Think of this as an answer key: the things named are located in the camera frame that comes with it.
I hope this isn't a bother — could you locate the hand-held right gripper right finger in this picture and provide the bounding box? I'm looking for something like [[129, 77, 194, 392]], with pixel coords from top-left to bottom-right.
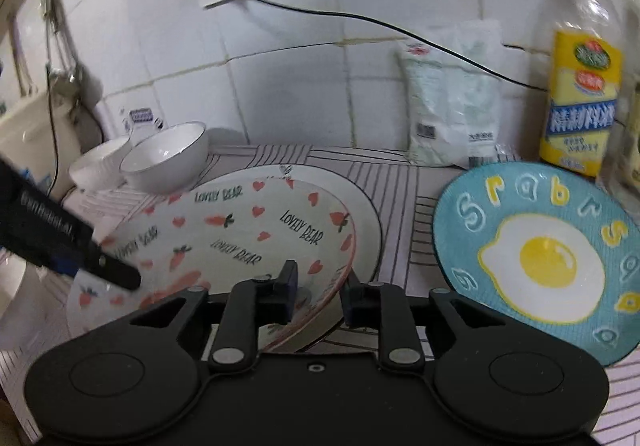
[[340, 271, 501, 372]]

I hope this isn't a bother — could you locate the yellow label clear bottle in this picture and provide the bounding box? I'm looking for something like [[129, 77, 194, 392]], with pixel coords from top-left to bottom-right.
[[537, 0, 626, 178]]

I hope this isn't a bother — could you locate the ribbed white bowl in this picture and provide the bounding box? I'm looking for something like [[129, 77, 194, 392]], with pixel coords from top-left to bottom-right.
[[68, 135, 133, 193]]

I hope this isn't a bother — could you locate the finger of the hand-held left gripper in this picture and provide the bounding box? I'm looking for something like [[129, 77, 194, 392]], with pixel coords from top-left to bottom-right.
[[47, 246, 142, 292]]

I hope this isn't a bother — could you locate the purple and white wall sticker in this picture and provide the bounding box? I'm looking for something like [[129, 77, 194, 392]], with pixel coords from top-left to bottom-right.
[[120, 105, 167, 133]]

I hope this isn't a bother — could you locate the white seasoning bag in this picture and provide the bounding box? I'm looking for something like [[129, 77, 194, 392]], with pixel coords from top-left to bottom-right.
[[449, 20, 504, 170], [399, 39, 482, 168]]

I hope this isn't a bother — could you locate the black line pattern white mat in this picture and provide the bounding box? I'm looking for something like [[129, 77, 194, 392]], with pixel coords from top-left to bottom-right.
[[0, 141, 640, 429]]

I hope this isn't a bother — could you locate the thin black adapter cable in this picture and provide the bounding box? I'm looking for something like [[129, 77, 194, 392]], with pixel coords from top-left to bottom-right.
[[154, 0, 548, 91]]

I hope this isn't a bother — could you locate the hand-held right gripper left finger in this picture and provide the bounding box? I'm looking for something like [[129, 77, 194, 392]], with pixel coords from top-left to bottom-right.
[[129, 260, 300, 374]]

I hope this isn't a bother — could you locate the white rice cooker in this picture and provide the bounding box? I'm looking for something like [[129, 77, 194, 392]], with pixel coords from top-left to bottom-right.
[[0, 86, 77, 327]]

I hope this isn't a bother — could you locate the black appliance cord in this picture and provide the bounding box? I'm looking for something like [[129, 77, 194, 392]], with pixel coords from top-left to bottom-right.
[[42, 0, 103, 137]]

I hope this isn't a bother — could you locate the blue fried egg plate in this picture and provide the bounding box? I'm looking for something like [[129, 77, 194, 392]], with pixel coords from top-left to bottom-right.
[[432, 161, 640, 368]]

